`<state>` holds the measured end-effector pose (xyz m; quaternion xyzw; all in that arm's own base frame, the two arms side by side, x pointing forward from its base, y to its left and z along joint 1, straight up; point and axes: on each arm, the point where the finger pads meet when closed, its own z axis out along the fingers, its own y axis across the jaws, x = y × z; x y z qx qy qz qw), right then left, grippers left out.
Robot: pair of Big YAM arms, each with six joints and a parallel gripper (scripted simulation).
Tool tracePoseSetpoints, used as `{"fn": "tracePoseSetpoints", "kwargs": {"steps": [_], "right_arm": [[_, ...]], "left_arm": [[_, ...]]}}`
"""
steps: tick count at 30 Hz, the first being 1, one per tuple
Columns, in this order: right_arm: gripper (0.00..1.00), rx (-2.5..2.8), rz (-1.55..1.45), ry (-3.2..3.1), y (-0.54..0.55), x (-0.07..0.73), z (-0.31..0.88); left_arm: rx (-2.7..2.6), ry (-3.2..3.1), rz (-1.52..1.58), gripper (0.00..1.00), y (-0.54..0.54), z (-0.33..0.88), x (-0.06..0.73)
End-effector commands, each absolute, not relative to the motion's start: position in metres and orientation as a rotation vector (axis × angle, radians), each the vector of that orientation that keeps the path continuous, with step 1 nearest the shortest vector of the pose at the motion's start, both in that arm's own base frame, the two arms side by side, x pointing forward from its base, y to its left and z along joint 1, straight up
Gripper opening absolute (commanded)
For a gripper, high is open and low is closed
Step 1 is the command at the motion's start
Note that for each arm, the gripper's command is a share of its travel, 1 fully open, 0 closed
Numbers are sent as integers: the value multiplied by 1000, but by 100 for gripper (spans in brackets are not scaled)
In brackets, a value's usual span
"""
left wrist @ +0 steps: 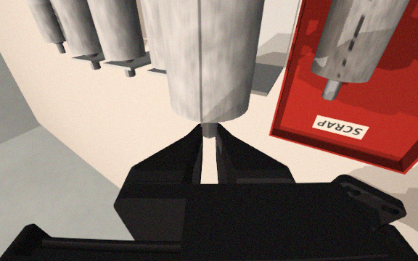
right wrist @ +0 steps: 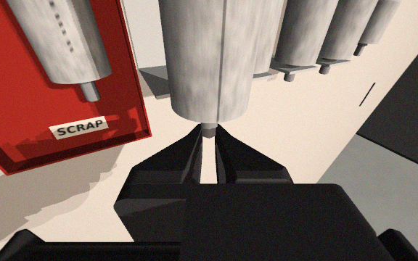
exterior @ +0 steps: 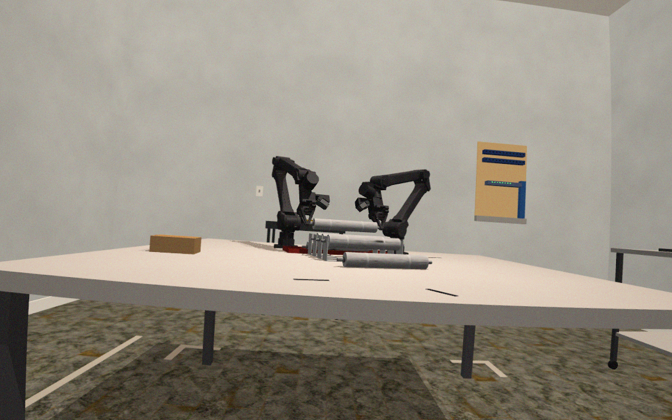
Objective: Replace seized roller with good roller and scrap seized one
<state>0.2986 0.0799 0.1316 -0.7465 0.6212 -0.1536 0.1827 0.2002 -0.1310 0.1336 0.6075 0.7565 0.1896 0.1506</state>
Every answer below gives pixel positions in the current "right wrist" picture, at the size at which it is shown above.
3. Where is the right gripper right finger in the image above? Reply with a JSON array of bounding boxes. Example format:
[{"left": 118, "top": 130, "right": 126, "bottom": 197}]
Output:
[{"left": 215, "top": 124, "right": 293, "bottom": 183}]

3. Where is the red scrap tray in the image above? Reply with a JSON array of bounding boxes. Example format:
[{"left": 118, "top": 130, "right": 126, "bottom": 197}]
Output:
[{"left": 0, "top": 0, "right": 152, "bottom": 175}]

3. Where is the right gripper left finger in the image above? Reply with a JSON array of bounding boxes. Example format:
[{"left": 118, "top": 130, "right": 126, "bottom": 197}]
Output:
[{"left": 124, "top": 124, "right": 202, "bottom": 185}]

